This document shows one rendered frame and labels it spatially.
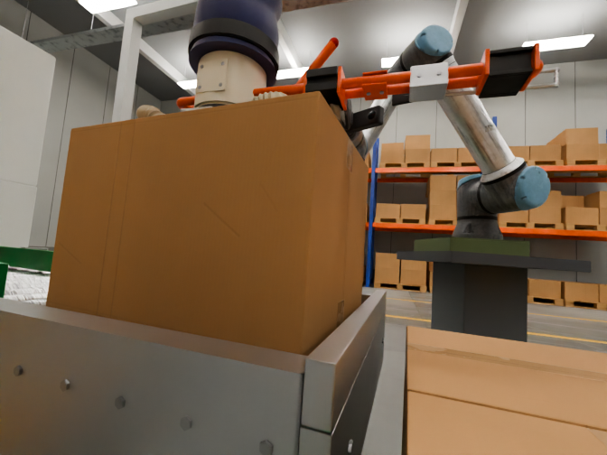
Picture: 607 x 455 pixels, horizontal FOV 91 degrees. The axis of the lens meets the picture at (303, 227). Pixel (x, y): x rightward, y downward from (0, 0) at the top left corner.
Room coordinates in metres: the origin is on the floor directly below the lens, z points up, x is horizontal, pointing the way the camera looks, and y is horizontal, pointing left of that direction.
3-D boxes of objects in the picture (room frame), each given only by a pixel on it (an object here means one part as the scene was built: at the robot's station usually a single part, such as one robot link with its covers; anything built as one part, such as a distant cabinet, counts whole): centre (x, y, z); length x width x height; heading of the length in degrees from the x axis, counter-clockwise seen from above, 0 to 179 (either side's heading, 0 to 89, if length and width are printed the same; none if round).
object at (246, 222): (0.73, 0.19, 0.75); 0.60 x 0.40 x 0.40; 67
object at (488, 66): (0.54, -0.36, 1.08); 0.08 x 0.07 x 0.05; 71
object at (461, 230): (1.27, -0.74, 0.86); 0.19 x 0.19 x 0.10
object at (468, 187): (1.26, -0.74, 1.00); 0.17 x 0.15 x 0.18; 14
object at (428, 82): (0.59, -0.23, 1.07); 0.07 x 0.07 x 0.04; 71
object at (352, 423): (0.61, -0.14, 0.47); 0.70 x 0.03 x 0.15; 161
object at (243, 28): (0.74, 0.21, 1.19); 0.23 x 0.23 x 0.04
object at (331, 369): (0.61, -0.14, 0.58); 0.70 x 0.03 x 0.06; 161
